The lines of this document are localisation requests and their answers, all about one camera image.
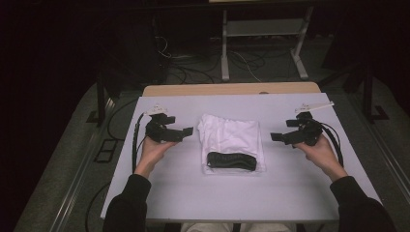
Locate thin white floor cable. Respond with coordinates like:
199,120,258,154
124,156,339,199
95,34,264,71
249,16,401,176
231,50,262,83

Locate person's right hand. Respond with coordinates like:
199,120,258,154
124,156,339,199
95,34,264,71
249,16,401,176
294,134,349,183

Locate person's left hand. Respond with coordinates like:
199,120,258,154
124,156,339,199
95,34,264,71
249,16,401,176
133,136,178,179

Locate person's beige trouser legs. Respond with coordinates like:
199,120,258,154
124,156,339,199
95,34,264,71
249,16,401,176
179,221,298,232

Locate metal floor rail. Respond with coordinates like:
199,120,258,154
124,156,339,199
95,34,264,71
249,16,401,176
354,96,410,194
47,96,117,232

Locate white metal desk frame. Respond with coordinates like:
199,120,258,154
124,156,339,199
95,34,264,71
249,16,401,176
220,5,315,82

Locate black framed floor socket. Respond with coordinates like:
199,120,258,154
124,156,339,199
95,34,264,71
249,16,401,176
94,138,125,163

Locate hand-held gripper black cable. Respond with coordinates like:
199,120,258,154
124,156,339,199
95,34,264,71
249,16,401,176
317,122,345,168
131,111,149,173

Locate right hand-held gripper black cable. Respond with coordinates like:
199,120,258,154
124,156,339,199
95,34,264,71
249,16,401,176
317,122,345,168

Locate wooden table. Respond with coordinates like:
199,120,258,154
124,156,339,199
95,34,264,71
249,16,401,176
142,81,322,98

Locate white table cover sheet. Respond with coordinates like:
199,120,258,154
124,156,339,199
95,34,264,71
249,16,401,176
100,92,392,225

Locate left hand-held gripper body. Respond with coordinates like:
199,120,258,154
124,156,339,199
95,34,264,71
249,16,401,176
144,103,185,144

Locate left hand-held gripper black cable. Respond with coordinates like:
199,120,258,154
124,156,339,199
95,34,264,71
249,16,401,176
131,111,149,173

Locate bundle of black floor cables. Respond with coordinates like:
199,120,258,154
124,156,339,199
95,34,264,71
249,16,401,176
167,47,291,85

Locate white shorts with black waistband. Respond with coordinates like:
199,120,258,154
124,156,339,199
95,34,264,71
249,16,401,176
196,113,268,176

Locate black floor cable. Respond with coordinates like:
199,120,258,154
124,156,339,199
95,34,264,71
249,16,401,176
85,182,112,232
106,98,139,141

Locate black metal stand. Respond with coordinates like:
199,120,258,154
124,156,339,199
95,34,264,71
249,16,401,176
342,62,391,124
86,71,125,127

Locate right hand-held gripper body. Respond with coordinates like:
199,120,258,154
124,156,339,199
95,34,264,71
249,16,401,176
283,101,336,148

